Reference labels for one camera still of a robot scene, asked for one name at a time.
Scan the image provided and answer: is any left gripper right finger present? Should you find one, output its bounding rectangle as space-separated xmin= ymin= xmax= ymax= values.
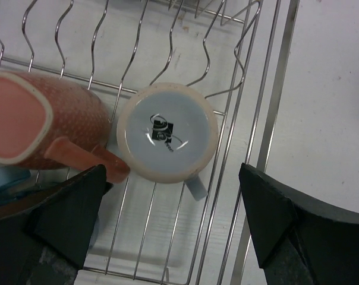
xmin=239 ymin=164 xmax=359 ymax=284

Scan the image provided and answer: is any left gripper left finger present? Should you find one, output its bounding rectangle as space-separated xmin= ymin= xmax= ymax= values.
xmin=0 ymin=165 xmax=111 ymax=284

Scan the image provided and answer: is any light blue mug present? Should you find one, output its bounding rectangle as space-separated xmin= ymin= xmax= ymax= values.
xmin=0 ymin=166 xmax=59 ymax=206

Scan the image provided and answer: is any pink dotted mug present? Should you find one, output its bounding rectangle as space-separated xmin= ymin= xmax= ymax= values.
xmin=0 ymin=71 xmax=130 ymax=183

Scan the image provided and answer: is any grey blue mug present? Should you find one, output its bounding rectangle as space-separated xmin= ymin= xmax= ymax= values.
xmin=116 ymin=83 xmax=219 ymax=201

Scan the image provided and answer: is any metal wire dish rack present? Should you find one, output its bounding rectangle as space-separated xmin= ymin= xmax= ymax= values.
xmin=0 ymin=0 xmax=301 ymax=283

